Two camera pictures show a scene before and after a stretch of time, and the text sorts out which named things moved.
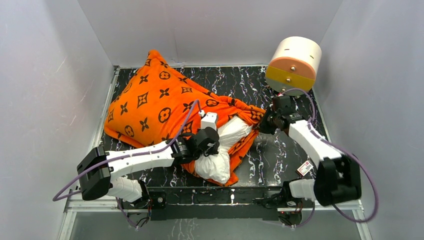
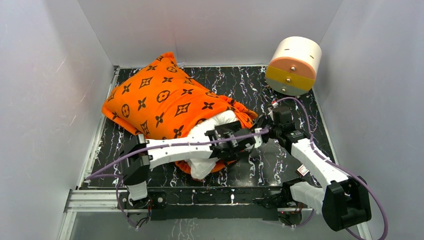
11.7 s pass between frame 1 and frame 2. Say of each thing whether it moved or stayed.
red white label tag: stayed
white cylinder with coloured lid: stayed
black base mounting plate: stayed
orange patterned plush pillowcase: moved
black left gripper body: moved
